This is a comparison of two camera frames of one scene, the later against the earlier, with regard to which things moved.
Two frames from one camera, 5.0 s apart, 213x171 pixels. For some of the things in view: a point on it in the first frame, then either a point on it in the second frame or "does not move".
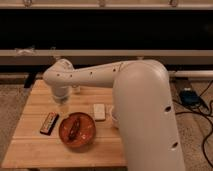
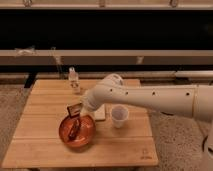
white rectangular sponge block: [99, 112] does not move
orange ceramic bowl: [77, 129] does not move
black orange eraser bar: [49, 123] -> [74, 109]
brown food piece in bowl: [74, 130] does not move
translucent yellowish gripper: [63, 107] -> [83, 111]
